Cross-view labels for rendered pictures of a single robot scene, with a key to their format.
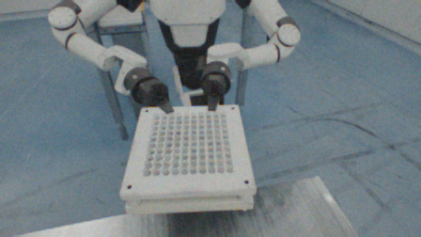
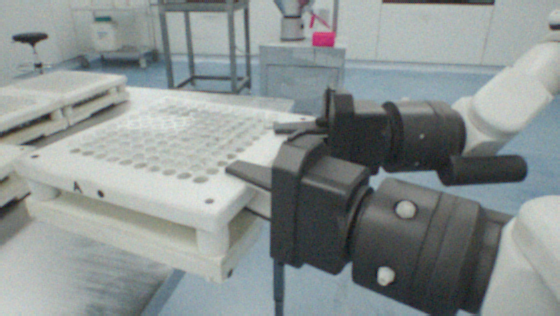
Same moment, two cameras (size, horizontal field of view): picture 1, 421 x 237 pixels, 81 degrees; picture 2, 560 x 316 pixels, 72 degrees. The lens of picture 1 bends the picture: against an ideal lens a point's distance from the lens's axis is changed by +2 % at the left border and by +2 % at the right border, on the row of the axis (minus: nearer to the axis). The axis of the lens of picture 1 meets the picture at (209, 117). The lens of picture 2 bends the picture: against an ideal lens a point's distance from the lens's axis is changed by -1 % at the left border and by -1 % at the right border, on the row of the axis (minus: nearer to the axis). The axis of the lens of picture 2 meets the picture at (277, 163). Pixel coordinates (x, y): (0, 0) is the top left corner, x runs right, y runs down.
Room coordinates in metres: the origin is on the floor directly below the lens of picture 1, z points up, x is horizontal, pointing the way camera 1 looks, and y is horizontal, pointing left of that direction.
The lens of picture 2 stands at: (0.65, -0.27, 1.26)
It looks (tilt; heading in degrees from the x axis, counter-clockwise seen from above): 27 degrees down; 117
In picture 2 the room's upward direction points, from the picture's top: straight up
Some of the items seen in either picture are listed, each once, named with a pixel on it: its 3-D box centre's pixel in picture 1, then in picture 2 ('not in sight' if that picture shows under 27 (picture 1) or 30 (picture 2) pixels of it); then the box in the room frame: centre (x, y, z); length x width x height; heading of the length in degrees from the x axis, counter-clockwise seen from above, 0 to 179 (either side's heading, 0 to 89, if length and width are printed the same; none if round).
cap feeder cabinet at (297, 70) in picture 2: not in sight; (304, 88); (-0.55, 2.57, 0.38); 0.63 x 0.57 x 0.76; 17
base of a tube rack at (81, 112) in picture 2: not in sight; (67, 102); (-0.38, 0.41, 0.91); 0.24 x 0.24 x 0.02; 9
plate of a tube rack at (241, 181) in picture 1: (190, 144); (183, 143); (0.36, 0.04, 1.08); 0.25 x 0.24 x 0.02; 93
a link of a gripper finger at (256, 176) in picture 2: (212, 102); (258, 172); (0.49, -0.01, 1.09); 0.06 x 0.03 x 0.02; 175
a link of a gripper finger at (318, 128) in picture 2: (164, 104); (300, 126); (0.48, 0.11, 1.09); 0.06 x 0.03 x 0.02; 35
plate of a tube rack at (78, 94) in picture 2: not in sight; (63, 86); (-0.38, 0.41, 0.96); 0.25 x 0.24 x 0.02; 99
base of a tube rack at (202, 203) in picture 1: (191, 158); (187, 180); (0.36, 0.04, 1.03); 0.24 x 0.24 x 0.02; 3
